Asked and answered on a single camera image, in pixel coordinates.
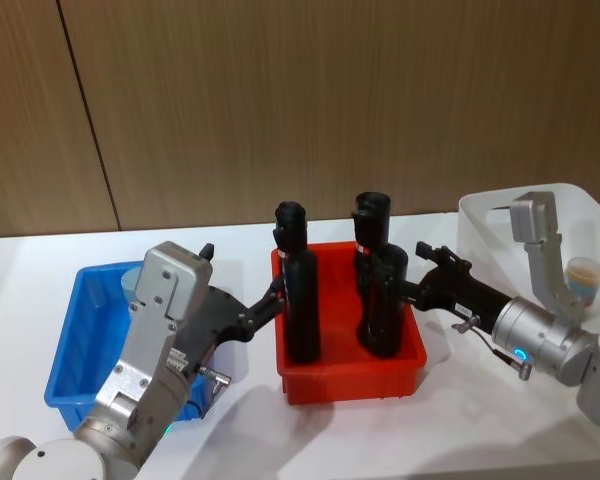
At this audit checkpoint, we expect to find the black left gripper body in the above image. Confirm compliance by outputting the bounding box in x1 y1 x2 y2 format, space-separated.
172 285 256 376

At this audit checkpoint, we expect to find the black bottle with red label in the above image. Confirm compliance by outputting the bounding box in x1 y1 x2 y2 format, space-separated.
351 191 392 301

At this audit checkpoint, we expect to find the right gripper cable silver plug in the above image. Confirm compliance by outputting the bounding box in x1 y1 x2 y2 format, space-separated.
451 313 534 382

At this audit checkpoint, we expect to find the left gripper cable silver plug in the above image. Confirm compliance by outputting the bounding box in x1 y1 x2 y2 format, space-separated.
194 365 233 419

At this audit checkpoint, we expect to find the blue plastic bin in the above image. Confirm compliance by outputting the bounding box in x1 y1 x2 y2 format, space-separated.
43 262 217 433

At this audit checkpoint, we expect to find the black bottle with white label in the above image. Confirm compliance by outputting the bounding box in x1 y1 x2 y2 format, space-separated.
272 200 323 365

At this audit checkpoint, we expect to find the gripper cable silver plug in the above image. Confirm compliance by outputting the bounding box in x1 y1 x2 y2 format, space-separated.
194 365 233 419
451 313 534 382

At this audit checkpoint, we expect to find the pale blue round object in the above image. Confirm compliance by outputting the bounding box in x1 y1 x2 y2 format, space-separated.
120 267 143 303

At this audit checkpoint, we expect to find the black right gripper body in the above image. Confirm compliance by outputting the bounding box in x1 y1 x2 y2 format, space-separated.
418 268 512 335

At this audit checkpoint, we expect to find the clear cup with colourful print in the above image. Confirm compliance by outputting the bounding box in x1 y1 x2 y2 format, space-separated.
564 256 600 308

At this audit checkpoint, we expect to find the plain black bottle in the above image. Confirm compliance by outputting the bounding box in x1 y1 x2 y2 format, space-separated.
358 243 410 359

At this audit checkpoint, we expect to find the white plastic bin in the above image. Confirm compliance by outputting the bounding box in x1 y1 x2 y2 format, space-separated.
456 181 600 335

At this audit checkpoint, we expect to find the red plastic bin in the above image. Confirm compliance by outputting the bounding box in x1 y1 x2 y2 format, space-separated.
270 241 429 406

